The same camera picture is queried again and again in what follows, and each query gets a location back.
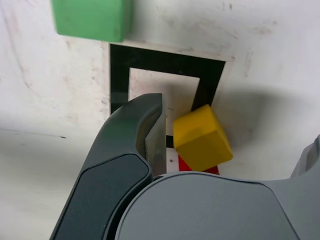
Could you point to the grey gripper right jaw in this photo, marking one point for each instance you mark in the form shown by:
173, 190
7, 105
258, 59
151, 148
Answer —
212, 212

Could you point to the green cube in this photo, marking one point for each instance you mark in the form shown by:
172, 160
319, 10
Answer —
92, 17

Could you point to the red cube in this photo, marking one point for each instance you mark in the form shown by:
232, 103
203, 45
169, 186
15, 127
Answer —
183, 165

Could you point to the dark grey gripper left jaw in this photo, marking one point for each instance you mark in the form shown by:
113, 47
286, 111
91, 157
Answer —
105, 190

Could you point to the yellow cube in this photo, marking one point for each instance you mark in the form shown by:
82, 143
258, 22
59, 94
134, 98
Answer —
202, 140

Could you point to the black tape square outline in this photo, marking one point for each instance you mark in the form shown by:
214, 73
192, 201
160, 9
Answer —
120, 75

